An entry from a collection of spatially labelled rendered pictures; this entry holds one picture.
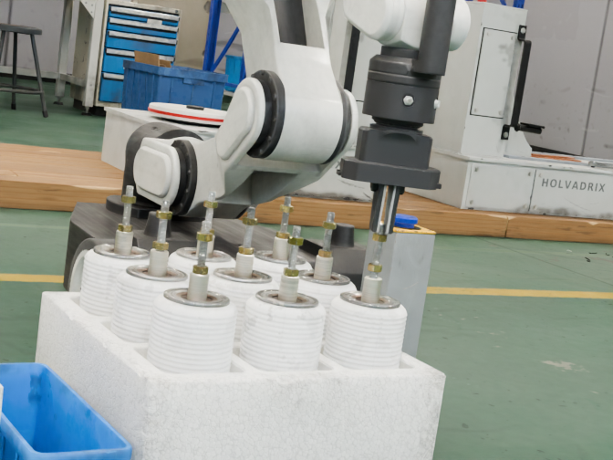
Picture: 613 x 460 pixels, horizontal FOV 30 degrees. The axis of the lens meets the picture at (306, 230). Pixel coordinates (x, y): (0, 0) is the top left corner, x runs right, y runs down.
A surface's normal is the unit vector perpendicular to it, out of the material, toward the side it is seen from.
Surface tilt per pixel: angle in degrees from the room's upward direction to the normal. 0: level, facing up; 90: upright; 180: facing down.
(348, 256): 45
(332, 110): 71
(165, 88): 92
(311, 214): 90
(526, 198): 90
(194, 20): 90
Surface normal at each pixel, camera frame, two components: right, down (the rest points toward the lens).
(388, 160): 0.12, 0.17
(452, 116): -0.88, -0.05
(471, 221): 0.46, 0.20
